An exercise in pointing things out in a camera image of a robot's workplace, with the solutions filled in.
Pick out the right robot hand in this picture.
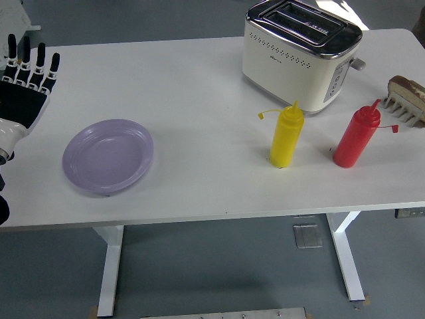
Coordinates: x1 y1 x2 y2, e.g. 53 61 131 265
411 6 425 35

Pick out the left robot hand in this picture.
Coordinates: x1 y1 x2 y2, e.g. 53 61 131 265
0 33 62 154

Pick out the brown bread slice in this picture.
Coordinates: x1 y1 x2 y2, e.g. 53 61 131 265
387 75 425 108

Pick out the purple plate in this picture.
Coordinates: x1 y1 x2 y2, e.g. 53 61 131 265
62 118 155 197

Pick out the cream and chrome toaster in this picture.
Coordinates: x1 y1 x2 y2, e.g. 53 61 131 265
241 0 368 116

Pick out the white cabinet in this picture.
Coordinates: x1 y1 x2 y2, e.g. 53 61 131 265
0 0 43 72

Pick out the metal toast rack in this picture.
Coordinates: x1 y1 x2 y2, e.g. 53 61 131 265
383 91 425 129

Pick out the red squeeze bottle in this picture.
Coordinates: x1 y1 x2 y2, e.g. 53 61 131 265
333 98 399 169

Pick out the yellow squeeze bottle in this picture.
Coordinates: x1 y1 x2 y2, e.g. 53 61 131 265
258 100 305 169

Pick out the white table leg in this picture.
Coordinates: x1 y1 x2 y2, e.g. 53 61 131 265
325 211 366 302
92 225 126 318

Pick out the grey table control panel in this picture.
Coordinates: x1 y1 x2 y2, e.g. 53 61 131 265
394 207 425 219

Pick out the metal floor socket cover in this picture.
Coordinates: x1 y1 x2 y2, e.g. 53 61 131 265
292 224 323 249

